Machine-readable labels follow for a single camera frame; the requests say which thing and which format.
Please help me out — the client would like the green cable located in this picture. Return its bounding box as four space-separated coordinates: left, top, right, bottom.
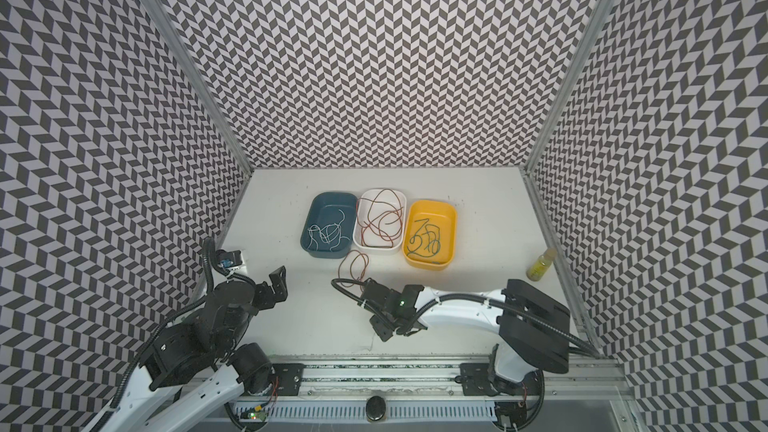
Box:
406 217 446 259

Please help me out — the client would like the red cable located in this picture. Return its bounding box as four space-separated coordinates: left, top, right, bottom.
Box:
356 188 406 248

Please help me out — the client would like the black knob on rail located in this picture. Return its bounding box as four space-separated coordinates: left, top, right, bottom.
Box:
365 395 388 423

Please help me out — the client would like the aluminium corner post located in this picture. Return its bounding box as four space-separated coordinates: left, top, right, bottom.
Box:
139 0 253 177
524 0 616 176

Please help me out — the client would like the yellow plastic bin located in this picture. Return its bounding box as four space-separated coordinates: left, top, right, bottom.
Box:
402 200 457 271

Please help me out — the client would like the white cable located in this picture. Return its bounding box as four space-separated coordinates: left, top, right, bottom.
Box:
307 209 352 251

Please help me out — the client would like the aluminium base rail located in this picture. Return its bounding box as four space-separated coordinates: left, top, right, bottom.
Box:
173 356 637 432

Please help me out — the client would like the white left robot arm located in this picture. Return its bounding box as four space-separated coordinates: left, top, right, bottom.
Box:
85 238 288 431

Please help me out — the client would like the aluminium corner post right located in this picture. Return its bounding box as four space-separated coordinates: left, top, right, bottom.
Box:
524 0 616 176

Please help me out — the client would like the teal plastic bin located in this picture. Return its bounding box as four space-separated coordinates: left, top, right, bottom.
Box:
300 192 357 259

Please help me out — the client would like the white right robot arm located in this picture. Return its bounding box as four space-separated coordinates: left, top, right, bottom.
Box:
331 278 602 396

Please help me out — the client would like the white plastic bin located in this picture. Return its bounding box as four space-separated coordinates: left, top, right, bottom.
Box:
353 188 407 253

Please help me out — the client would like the aluminium corner post left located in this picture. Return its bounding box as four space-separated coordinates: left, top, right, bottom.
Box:
139 0 253 177

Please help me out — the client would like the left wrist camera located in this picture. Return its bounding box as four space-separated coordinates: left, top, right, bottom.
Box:
213 249 244 276

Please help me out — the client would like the yellow liquid bottle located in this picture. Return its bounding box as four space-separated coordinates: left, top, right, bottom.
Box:
526 248 557 282

